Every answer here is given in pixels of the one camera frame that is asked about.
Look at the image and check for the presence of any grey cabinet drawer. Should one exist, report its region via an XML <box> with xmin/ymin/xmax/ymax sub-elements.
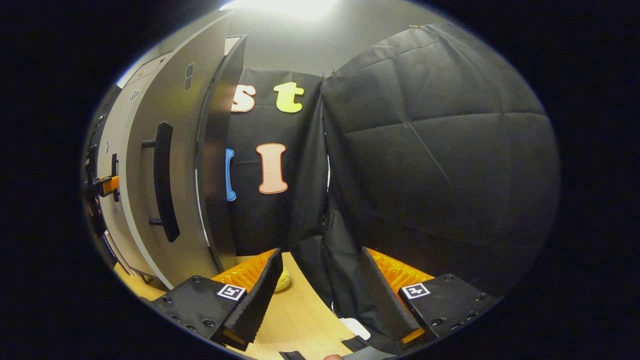
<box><xmin>122</xmin><ymin>52</ymin><xmax>173</xmax><ymax>98</ymax></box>

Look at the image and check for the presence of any grey double-door shoe cabinet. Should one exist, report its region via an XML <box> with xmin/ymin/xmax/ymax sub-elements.
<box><xmin>94</xmin><ymin>35</ymin><xmax>247</xmax><ymax>286</ymax></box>

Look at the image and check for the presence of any black door handle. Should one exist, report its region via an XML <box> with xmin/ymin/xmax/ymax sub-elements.
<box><xmin>141</xmin><ymin>121</ymin><xmax>181</xmax><ymax>243</ymax></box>
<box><xmin>111</xmin><ymin>153</ymin><xmax>121</xmax><ymax>202</ymax></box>

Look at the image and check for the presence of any black backdrop cloth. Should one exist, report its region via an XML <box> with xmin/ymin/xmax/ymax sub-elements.
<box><xmin>220</xmin><ymin>22</ymin><xmax>561</xmax><ymax>341</ymax></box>

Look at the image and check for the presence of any small white object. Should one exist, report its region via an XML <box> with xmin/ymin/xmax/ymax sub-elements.
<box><xmin>339</xmin><ymin>317</ymin><xmax>372</xmax><ymax>341</ymax></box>

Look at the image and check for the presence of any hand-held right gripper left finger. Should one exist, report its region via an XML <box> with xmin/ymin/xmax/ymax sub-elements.
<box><xmin>150</xmin><ymin>248</ymin><xmax>284</xmax><ymax>351</ymax></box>

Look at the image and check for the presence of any grey cabinet door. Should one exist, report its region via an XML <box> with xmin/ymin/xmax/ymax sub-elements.
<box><xmin>119</xmin><ymin>11</ymin><xmax>248</xmax><ymax>291</ymax></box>
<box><xmin>95</xmin><ymin>85</ymin><xmax>157</xmax><ymax>278</ymax></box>

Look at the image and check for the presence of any ceiling light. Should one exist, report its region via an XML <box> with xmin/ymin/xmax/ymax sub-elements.
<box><xmin>220</xmin><ymin>0</ymin><xmax>341</xmax><ymax>18</ymax></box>

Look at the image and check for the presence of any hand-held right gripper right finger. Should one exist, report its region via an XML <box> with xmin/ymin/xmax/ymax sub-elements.
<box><xmin>360</xmin><ymin>246</ymin><xmax>501</xmax><ymax>346</ymax></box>

